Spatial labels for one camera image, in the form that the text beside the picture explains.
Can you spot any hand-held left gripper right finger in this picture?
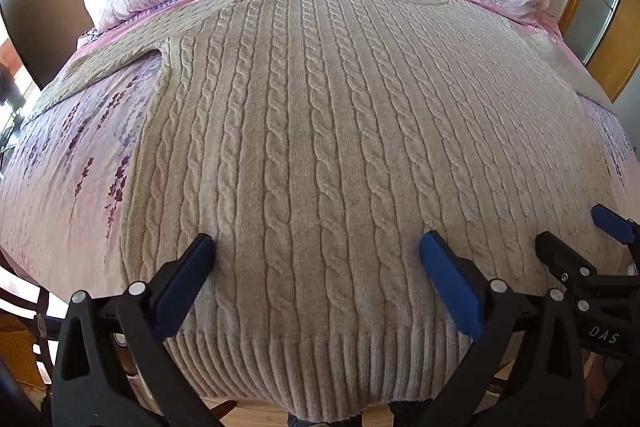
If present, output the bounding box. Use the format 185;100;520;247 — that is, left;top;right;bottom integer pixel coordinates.
419;231;588;427

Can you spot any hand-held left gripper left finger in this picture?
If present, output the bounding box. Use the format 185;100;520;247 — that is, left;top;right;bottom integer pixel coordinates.
50;233;236;427

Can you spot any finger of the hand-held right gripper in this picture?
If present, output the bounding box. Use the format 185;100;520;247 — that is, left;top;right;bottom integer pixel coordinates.
591;204;640;269
535;231;608;297

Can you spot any cream cable-knit sweater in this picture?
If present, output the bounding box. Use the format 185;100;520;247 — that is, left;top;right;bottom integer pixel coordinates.
22;0;618;421

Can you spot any dark wooden chair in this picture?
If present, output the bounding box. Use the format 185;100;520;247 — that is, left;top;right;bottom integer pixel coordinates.
0;252;68;408

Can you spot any pink floral bedsheet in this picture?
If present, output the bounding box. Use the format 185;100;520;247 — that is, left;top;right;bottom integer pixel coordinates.
0;0;640;290

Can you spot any yellow cushion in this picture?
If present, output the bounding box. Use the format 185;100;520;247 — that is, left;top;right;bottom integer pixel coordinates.
0;314;47;389

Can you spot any wooden framed wardrobe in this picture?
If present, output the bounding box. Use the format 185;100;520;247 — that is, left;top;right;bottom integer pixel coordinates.
557;0;640;104

